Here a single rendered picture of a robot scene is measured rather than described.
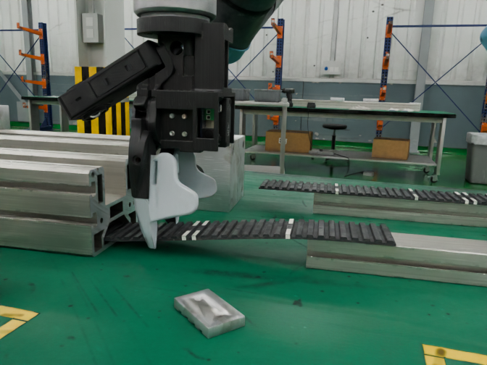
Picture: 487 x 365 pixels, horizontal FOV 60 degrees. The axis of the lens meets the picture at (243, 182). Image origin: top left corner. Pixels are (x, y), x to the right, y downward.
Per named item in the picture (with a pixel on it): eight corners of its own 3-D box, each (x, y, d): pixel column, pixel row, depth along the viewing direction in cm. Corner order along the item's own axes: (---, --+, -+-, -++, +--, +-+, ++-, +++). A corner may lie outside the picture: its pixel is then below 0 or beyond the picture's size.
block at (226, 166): (246, 192, 69) (248, 133, 67) (229, 212, 57) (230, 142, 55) (193, 188, 71) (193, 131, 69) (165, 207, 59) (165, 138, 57)
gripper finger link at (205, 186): (214, 234, 46) (210, 154, 42) (162, 229, 47) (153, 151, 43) (221, 220, 49) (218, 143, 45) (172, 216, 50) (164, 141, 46)
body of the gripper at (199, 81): (216, 160, 37) (218, 14, 35) (125, 154, 39) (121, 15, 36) (234, 149, 45) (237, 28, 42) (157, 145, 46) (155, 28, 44)
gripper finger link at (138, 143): (140, 199, 37) (148, 98, 37) (125, 198, 37) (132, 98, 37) (161, 198, 42) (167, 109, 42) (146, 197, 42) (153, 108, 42)
